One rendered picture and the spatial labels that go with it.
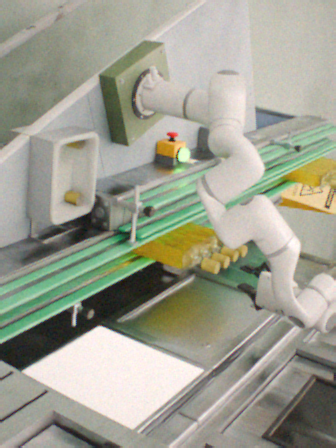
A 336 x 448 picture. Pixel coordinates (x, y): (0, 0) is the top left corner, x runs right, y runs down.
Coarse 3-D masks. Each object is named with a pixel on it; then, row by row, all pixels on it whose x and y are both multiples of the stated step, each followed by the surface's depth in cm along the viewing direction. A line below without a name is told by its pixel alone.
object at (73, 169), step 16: (64, 144) 175; (96, 144) 175; (64, 160) 177; (80, 160) 179; (96, 160) 177; (64, 176) 179; (80, 176) 180; (64, 192) 181; (80, 192) 182; (64, 208) 178; (80, 208) 180
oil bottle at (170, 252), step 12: (156, 240) 190; (168, 240) 191; (144, 252) 192; (156, 252) 189; (168, 252) 187; (180, 252) 185; (192, 252) 185; (168, 264) 188; (180, 264) 186; (192, 264) 185
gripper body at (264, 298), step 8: (264, 272) 172; (264, 280) 171; (264, 288) 172; (256, 296) 175; (264, 296) 172; (272, 296) 170; (264, 304) 173; (272, 304) 170; (272, 312) 171; (280, 312) 169
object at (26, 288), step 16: (272, 176) 258; (176, 224) 200; (112, 240) 183; (144, 240) 186; (80, 256) 171; (96, 256) 173; (112, 256) 174; (48, 272) 161; (64, 272) 162; (80, 272) 163; (0, 288) 150; (16, 288) 152; (32, 288) 152; (48, 288) 153; (0, 304) 143; (16, 304) 145
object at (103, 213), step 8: (96, 192) 184; (96, 200) 183; (104, 200) 182; (96, 208) 184; (104, 208) 183; (112, 208) 182; (96, 216) 185; (104, 216) 184; (112, 216) 183; (96, 224) 186; (104, 224) 184; (112, 224) 184
